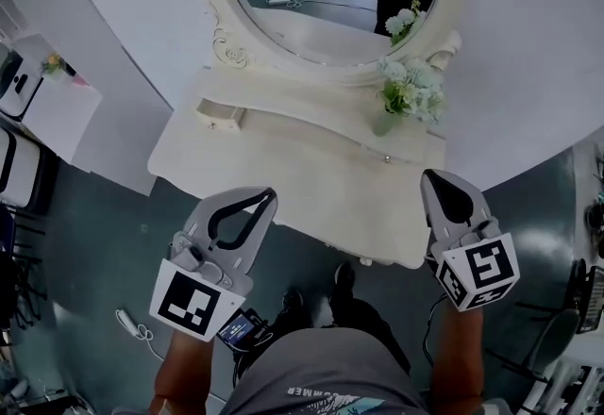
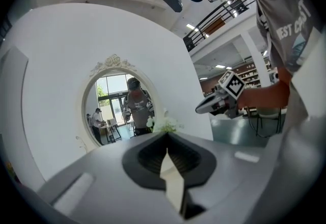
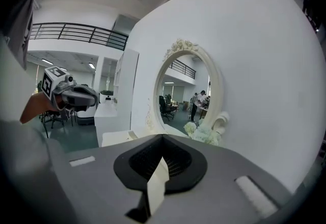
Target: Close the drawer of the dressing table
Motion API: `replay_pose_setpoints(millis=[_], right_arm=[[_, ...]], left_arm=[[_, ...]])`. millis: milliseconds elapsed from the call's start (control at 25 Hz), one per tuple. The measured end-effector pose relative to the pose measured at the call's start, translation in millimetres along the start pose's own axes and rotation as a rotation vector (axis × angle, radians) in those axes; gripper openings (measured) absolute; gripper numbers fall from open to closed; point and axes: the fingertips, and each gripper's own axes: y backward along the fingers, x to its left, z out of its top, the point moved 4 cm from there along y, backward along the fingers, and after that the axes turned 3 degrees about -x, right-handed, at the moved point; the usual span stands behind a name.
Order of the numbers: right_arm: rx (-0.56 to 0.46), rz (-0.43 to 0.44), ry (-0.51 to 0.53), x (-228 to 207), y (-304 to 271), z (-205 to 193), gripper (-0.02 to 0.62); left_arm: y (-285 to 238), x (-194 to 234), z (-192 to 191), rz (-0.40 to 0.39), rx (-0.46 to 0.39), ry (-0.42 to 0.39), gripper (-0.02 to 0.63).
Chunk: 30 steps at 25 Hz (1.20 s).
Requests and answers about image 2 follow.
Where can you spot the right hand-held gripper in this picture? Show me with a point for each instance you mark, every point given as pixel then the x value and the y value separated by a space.
pixel 233 85

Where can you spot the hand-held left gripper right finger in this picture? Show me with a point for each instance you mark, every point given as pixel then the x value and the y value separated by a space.
pixel 229 182

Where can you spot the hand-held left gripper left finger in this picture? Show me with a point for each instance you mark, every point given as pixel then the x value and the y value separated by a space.
pixel 107 184

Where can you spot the person's right forearm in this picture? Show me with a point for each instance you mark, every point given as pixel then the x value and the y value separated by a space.
pixel 265 93

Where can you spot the ceiling light panel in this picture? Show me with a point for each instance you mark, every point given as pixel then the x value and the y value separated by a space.
pixel 220 66
pixel 192 27

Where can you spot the white flower bouquet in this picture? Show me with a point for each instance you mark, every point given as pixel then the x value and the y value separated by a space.
pixel 166 123

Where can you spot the oval white-framed mirror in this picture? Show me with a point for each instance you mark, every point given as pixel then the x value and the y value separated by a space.
pixel 119 106

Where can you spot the black balcony railing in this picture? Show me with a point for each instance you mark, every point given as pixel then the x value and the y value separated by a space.
pixel 216 23

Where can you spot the person's grey shirt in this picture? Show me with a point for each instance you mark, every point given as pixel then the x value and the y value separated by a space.
pixel 285 22

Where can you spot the brown wall shelves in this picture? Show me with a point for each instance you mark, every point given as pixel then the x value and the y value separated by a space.
pixel 250 75

